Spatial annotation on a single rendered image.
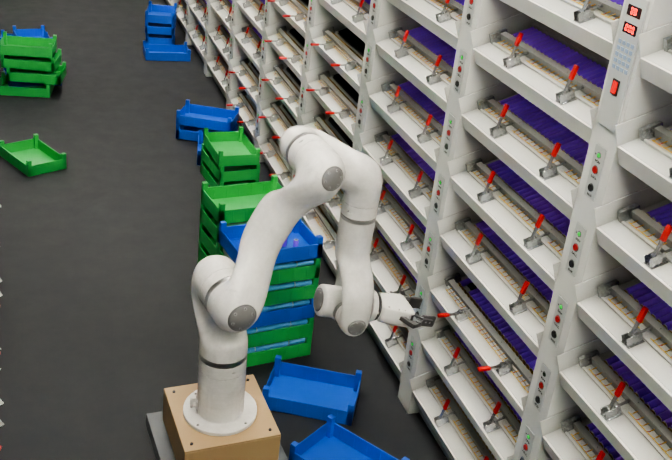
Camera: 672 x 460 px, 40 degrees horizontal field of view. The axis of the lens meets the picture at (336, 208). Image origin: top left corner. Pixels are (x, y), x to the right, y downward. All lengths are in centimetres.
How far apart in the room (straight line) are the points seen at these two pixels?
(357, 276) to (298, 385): 98
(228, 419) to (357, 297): 46
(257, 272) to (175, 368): 116
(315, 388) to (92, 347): 79
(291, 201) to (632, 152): 75
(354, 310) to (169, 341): 122
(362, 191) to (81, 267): 186
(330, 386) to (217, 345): 101
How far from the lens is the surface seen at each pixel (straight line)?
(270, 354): 329
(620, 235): 208
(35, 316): 355
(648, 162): 198
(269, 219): 214
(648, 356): 205
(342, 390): 321
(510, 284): 257
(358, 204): 223
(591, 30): 214
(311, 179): 205
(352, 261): 230
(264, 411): 247
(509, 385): 254
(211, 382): 234
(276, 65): 469
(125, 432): 300
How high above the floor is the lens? 191
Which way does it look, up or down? 25 degrees down
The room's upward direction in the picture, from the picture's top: 7 degrees clockwise
